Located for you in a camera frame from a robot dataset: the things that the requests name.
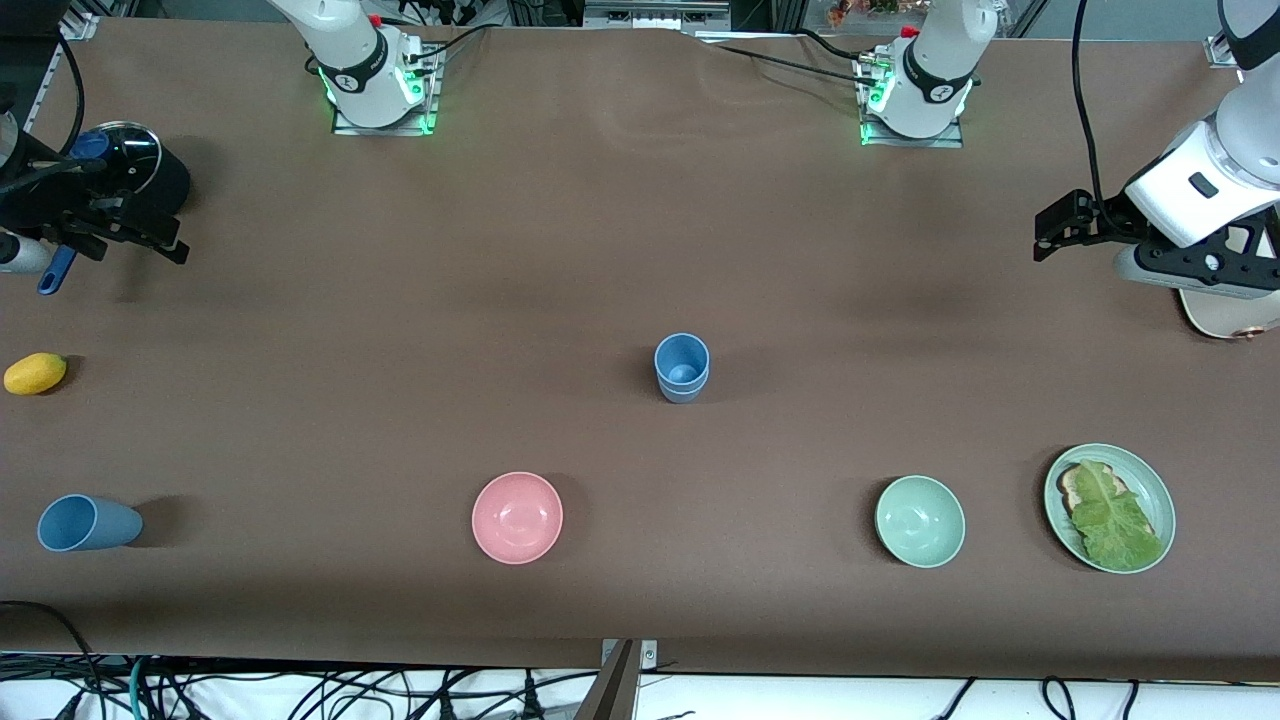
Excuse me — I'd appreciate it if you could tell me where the black base cable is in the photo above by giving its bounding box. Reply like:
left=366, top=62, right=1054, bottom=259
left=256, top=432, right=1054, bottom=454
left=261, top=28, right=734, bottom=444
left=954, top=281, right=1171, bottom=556
left=405, top=22, right=501, bottom=63
left=700, top=38, right=873, bottom=79

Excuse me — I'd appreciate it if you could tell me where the blue utensil handle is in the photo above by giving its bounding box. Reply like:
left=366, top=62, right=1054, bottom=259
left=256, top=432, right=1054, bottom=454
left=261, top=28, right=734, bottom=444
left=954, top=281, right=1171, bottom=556
left=37, top=245, right=79, bottom=297

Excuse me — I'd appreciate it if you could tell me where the toasted bread slice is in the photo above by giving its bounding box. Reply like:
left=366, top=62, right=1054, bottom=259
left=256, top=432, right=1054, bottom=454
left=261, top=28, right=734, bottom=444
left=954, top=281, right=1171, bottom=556
left=1058, top=462, right=1131, bottom=521

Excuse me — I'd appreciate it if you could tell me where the black cooking pot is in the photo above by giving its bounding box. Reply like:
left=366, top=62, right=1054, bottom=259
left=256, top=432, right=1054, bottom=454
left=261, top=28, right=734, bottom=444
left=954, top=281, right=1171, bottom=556
left=62, top=120, right=193, bottom=219

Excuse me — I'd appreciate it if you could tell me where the colourful toy food pile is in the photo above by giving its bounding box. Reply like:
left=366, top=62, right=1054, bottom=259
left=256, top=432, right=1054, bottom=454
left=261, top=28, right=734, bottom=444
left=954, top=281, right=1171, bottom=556
left=825, top=0, right=906, bottom=26

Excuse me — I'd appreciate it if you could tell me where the aluminium frame beam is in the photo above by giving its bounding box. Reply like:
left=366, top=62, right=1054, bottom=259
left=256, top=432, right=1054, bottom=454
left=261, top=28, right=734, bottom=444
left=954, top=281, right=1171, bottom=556
left=583, top=0, right=733, bottom=33

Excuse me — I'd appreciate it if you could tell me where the glass lid with blue knob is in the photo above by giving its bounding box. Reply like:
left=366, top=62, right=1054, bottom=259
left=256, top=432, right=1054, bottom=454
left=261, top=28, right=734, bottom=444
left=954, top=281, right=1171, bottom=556
left=70, top=121, right=163, bottom=196

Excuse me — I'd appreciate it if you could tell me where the green lettuce leaf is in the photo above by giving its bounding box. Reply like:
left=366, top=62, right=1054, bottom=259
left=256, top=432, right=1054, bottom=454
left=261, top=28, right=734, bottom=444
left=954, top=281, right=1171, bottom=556
left=1070, top=460, right=1166, bottom=569

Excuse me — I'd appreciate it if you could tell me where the mint green bowl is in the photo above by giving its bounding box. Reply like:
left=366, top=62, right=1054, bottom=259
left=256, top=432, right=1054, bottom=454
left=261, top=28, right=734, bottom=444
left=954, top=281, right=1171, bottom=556
left=875, top=475, right=967, bottom=569

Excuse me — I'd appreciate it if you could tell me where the mint green ribbed plate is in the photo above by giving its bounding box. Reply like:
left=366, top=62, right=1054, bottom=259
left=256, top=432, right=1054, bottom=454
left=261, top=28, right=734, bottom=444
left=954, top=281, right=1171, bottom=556
left=1044, top=443, right=1177, bottom=575

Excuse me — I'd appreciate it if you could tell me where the yellow lemon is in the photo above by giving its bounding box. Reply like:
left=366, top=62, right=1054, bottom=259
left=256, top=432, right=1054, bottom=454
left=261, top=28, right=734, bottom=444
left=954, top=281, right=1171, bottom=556
left=3, top=352, right=68, bottom=396

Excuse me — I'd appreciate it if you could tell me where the pink bowl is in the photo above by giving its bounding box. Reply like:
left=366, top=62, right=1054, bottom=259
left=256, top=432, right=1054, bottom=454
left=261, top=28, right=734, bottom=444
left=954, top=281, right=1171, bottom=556
left=471, top=472, right=564, bottom=566

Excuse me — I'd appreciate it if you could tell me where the dark grey pole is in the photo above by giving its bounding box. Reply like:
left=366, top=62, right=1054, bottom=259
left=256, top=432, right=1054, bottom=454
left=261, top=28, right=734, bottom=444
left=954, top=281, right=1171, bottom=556
left=572, top=640, right=641, bottom=720

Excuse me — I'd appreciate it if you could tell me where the white plate at right edge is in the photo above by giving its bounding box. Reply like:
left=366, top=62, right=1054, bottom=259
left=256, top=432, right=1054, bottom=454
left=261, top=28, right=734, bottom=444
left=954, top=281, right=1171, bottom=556
left=1178, top=285, right=1280, bottom=342

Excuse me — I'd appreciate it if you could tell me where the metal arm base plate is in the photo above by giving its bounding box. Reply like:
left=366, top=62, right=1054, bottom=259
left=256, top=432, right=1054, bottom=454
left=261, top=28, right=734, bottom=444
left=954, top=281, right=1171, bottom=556
left=860, top=112, right=966, bottom=149
left=332, top=45, right=441, bottom=137

